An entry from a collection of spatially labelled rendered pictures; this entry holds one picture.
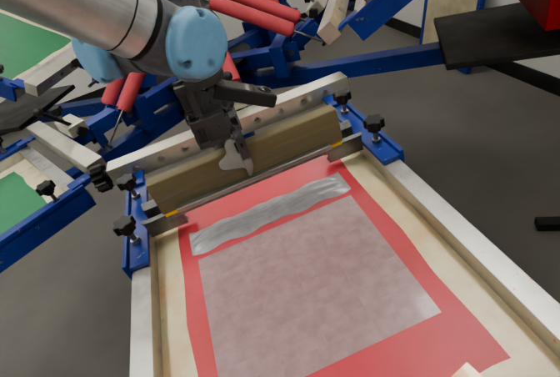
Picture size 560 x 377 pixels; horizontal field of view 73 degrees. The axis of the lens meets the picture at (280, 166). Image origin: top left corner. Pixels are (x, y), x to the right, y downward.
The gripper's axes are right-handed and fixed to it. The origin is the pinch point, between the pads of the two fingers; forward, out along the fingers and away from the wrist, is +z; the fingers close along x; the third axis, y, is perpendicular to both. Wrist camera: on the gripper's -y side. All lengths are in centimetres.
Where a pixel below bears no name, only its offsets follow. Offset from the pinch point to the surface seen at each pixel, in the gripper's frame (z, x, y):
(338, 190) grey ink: 13.1, 2.8, -15.6
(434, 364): 13.6, 40.9, -11.9
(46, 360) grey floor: 109, -72, 123
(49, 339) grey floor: 109, -84, 124
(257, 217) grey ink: 13.1, 0.5, 2.6
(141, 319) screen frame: 10.2, 16.6, 27.1
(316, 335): 13.6, 30.2, 0.9
